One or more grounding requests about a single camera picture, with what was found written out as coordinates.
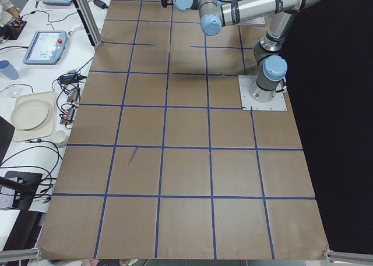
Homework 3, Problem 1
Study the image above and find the white paper cup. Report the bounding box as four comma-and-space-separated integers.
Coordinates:
52, 130, 69, 148

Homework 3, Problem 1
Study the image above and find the near teach pendant tablet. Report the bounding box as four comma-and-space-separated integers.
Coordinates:
23, 30, 68, 65

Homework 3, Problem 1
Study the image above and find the black power adapter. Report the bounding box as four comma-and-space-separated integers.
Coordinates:
93, 0, 108, 9

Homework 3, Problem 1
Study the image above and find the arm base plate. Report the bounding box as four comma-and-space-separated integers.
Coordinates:
238, 75, 287, 111
239, 16, 266, 26

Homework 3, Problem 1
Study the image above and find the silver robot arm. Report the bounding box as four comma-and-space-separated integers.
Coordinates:
160, 0, 321, 66

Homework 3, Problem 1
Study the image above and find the beige round plate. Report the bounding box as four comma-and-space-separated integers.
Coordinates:
10, 100, 48, 130

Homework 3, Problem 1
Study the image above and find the beige tray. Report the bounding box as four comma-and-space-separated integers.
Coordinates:
10, 91, 56, 142

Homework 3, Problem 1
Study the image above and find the person at side table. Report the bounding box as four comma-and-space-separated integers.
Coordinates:
0, 0, 20, 27

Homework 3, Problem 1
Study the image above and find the black camera stand base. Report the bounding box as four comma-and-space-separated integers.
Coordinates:
1, 171, 43, 210

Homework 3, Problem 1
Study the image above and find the aluminium frame post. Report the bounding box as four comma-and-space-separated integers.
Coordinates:
72, 0, 102, 48

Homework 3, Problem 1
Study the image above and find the blue plastic cup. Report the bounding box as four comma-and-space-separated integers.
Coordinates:
0, 60, 19, 80

